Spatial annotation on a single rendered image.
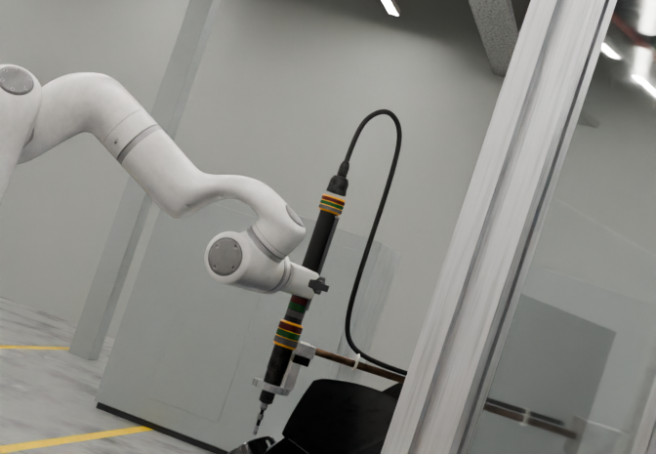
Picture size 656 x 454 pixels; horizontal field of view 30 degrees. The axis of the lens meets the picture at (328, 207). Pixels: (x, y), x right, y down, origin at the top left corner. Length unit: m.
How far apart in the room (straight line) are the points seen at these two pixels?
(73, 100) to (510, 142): 1.35
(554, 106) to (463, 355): 0.16
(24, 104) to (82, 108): 0.14
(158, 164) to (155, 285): 7.83
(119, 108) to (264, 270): 0.35
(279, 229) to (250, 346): 7.61
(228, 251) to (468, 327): 1.22
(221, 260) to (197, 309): 7.74
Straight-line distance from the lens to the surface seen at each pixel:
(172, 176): 1.98
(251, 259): 1.92
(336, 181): 2.21
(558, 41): 0.76
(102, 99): 2.02
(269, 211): 1.94
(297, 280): 2.07
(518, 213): 0.74
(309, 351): 2.22
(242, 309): 9.56
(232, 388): 9.58
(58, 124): 2.04
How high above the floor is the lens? 1.59
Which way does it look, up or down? 3 degrees up
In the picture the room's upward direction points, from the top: 19 degrees clockwise
